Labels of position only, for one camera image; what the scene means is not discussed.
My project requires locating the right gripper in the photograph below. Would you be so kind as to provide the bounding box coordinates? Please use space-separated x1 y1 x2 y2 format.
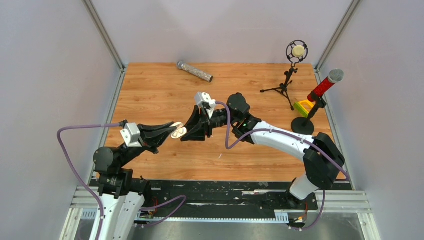
179 105 239 141

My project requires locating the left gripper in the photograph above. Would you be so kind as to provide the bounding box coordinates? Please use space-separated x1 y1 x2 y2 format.
118 122 176 168

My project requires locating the white earbuds charging case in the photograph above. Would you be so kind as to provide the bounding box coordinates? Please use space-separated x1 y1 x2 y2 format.
170 122 187 139

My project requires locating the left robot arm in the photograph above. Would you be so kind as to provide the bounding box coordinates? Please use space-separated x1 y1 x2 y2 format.
90 120 183 240

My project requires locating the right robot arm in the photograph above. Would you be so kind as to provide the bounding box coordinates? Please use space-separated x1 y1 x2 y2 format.
181 92 350 209

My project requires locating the silver glitter microphone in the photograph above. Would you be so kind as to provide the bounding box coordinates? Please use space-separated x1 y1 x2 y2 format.
176 60 214 83

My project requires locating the black round-base microphone stand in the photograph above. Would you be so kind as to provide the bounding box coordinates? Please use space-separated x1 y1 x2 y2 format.
290 96 327 135

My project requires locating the yellow green toy block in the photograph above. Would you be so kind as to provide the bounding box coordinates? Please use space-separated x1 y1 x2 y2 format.
293 99 315 118

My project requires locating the black tripod microphone stand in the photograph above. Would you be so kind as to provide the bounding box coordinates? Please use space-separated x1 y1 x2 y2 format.
259 39 309 111

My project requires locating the red glitter microphone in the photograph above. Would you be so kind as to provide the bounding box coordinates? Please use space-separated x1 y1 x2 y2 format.
307 68 345 102

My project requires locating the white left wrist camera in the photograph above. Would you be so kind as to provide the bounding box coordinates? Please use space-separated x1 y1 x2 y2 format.
119 122 142 148

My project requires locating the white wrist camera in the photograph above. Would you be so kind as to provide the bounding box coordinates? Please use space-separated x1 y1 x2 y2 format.
119 122 142 148
194 92 217 119

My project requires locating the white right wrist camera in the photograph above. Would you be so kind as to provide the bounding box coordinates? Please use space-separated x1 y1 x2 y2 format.
194 92 217 119

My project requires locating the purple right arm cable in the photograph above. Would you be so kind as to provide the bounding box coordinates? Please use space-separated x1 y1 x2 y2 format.
214 101 350 232

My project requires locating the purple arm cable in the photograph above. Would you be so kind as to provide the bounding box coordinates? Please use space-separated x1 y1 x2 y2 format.
56 122 125 240
214 101 350 232

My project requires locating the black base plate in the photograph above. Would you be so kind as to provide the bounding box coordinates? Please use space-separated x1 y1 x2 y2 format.
99 178 354 220

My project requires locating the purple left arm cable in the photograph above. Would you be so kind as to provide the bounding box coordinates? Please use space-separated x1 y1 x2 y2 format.
56 122 125 240

